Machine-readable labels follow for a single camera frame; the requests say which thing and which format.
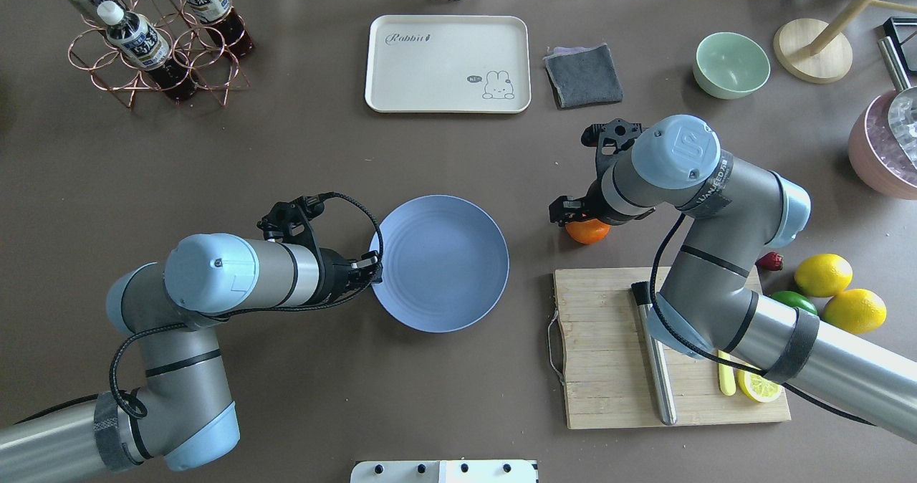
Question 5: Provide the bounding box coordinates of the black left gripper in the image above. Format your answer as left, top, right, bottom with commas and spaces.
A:
315, 248, 356, 305

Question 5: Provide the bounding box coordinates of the grey folded cloth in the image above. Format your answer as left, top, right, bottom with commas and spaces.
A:
543, 43, 623, 110

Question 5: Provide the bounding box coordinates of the wooden cutting board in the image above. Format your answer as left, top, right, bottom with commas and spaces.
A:
553, 267, 792, 430

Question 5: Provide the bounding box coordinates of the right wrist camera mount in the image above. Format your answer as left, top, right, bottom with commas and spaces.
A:
580, 118, 644, 179

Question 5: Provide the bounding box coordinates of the blue plate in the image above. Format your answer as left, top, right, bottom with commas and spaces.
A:
370, 195, 510, 333

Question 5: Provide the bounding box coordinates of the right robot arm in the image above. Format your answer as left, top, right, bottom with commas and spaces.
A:
548, 115, 916, 441

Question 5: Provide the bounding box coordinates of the yellow peeler handle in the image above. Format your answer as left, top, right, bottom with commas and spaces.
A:
716, 350, 736, 397

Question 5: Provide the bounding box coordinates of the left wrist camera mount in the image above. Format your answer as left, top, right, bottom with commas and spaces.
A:
256, 192, 332, 252

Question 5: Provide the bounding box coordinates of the orange fruit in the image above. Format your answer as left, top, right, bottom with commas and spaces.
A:
564, 219, 610, 245

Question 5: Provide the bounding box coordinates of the metal handled knife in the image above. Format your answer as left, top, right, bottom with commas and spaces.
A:
631, 281, 678, 426

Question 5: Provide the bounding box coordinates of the yellow lemon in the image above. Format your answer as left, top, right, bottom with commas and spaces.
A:
822, 288, 888, 334
793, 252, 853, 297

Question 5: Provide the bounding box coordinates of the wooden cup stand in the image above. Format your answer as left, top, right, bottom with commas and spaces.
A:
773, 0, 916, 84

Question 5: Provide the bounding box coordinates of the green lime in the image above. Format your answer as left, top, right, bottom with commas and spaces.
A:
769, 290, 819, 316

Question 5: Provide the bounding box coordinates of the mint green bowl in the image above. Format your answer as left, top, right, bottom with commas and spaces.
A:
692, 32, 771, 99

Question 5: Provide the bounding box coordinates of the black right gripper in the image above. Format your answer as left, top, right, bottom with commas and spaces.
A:
548, 193, 610, 227

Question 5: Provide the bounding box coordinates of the metal ice scoop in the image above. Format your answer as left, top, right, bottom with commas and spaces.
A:
878, 37, 916, 168

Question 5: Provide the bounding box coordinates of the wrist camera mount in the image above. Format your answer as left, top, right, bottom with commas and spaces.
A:
580, 118, 644, 179
256, 192, 332, 252

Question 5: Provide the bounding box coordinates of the cream rabbit tray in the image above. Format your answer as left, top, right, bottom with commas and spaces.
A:
364, 15, 532, 114

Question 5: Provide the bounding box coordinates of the red strawberry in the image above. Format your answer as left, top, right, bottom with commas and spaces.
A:
755, 252, 784, 272

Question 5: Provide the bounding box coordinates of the pink bowl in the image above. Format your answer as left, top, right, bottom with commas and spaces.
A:
848, 90, 916, 200

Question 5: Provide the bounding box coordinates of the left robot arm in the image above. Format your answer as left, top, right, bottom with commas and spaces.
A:
2, 234, 380, 482

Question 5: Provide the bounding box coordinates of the lemon half slice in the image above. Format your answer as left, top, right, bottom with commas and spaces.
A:
736, 370, 782, 403

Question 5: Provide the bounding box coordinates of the copper wire bottle rack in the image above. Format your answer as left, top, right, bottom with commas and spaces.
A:
67, 0, 255, 107

